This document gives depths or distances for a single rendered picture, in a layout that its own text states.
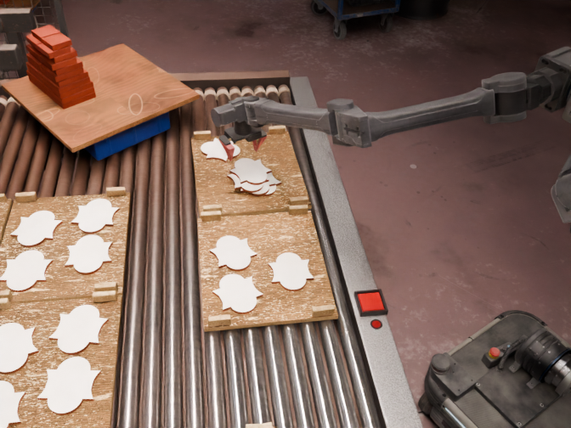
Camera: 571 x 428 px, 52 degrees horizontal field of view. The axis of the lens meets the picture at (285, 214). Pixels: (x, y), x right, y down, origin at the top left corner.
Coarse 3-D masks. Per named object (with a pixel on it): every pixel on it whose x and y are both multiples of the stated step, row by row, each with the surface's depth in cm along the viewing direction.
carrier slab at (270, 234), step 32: (224, 224) 177; (256, 224) 177; (288, 224) 178; (256, 256) 168; (320, 256) 169; (256, 288) 159; (320, 288) 160; (256, 320) 151; (288, 320) 152; (320, 320) 154
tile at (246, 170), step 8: (240, 160) 193; (248, 160) 194; (256, 160) 194; (240, 168) 191; (248, 168) 191; (256, 168) 191; (264, 168) 191; (240, 176) 188; (248, 176) 188; (256, 176) 188; (264, 176) 188; (256, 184) 186
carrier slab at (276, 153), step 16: (192, 144) 206; (240, 144) 207; (272, 144) 207; (288, 144) 208; (208, 160) 199; (272, 160) 201; (288, 160) 201; (208, 176) 193; (224, 176) 194; (288, 176) 195; (208, 192) 187; (224, 192) 188; (288, 192) 189; (304, 192) 189; (224, 208) 182; (240, 208) 182; (256, 208) 183; (272, 208) 183; (288, 208) 184
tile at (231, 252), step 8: (224, 240) 171; (232, 240) 171; (240, 240) 171; (216, 248) 168; (224, 248) 168; (232, 248) 168; (240, 248) 169; (248, 248) 169; (216, 256) 167; (224, 256) 166; (232, 256) 166; (240, 256) 166; (248, 256) 166; (224, 264) 164; (232, 264) 164; (240, 264) 164; (248, 264) 164
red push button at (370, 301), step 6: (360, 294) 160; (366, 294) 160; (372, 294) 160; (378, 294) 160; (360, 300) 159; (366, 300) 159; (372, 300) 159; (378, 300) 159; (366, 306) 157; (372, 306) 157; (378, 306) 157
